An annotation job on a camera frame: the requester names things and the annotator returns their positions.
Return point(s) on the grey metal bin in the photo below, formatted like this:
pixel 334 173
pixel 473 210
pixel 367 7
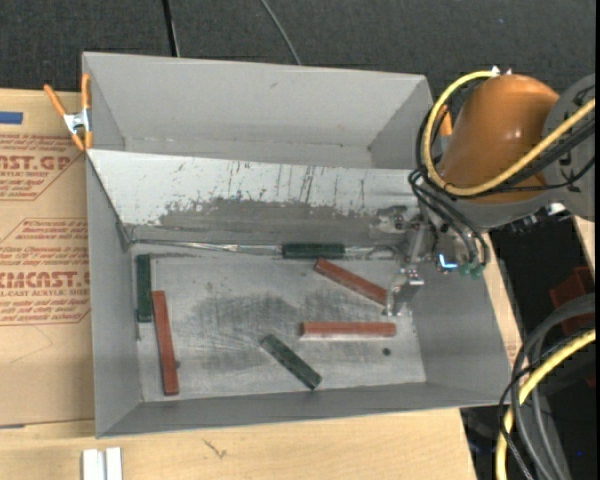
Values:
pixel 280 118

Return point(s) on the dark green flat block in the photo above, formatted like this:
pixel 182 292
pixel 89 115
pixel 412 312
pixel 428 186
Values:
pixel 291 362
pixel 313 251
pixel 144 288

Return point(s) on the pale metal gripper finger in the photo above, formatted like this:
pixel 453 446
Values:
pixel 393 298
pixel 414 280

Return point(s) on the brown cardboard board red print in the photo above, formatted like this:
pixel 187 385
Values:
pixel 35 268

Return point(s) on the red-brown flat block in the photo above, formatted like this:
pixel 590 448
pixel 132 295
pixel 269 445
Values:
pixel 350 280
pixel 347 329
pixel 165 343

